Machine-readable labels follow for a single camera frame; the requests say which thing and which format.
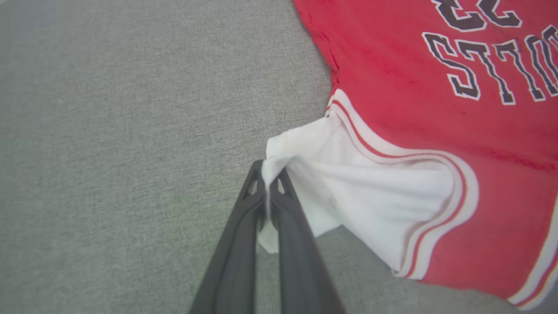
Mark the red basketball jersey white trim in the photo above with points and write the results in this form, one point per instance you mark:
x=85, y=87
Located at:
x=414, y=131

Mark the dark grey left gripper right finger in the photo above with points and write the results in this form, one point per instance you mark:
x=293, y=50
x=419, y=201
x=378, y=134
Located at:
x=301, y=261

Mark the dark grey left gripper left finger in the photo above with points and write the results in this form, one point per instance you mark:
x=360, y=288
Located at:
x=237, y=253

